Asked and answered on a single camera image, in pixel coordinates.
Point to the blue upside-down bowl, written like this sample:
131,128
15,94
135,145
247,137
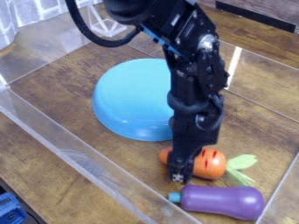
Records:
130,100

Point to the purple toy eggplant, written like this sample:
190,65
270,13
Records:
241,202

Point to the blue object at corner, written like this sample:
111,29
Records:
12,213

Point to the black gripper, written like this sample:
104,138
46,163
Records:
194,131

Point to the white brick-pattern curtain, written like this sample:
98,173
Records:
19,13

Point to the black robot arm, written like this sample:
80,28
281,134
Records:
179,26

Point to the clear acrylic enclosure wall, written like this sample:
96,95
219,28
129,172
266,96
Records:
79,174

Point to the orange toy carrot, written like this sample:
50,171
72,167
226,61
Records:
211,165

